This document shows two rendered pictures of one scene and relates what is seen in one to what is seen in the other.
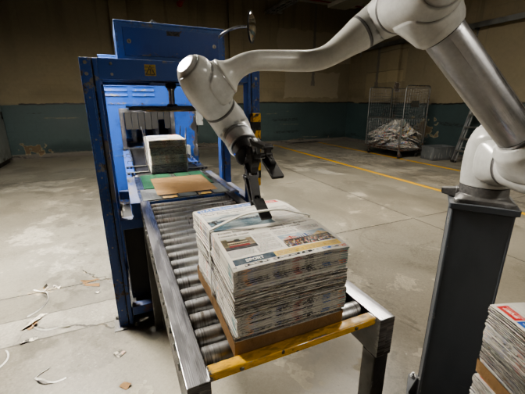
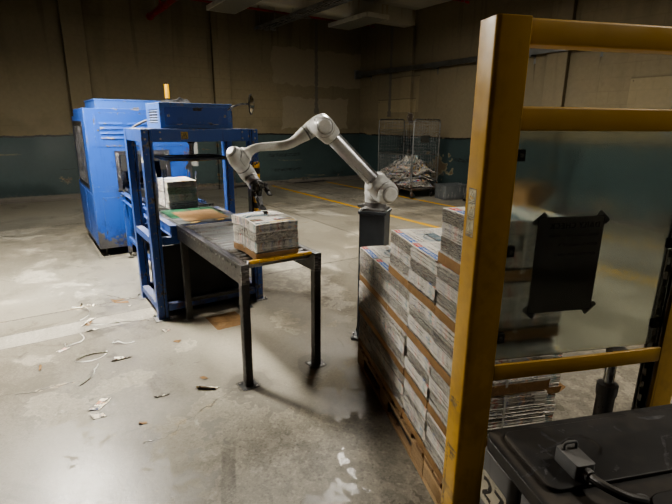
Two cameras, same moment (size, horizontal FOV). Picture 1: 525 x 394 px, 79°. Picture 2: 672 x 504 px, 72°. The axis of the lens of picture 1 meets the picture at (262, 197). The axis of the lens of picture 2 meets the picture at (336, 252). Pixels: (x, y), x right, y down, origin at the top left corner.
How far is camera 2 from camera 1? 2.17 m
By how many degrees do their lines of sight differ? 9
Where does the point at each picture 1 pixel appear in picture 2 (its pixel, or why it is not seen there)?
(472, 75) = (345, 155)
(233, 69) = (250, 151)
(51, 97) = not seen: outside the picture
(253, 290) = (262, 233)
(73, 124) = (14, 163)
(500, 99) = (357, 164)
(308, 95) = not seen: hidden behind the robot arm
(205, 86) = (238, 159)
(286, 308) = (274, 243)
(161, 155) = (176, 194)
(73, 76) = (13, 102)
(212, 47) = (224, 116)
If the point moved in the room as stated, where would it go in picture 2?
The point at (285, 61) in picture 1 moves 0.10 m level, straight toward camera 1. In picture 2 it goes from (272, 147) to (271, 148)
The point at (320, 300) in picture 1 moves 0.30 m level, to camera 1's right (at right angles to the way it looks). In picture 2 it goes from (288, 241) to (336, 240)
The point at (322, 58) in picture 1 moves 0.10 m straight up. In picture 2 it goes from (288, 144) to (288, 129)
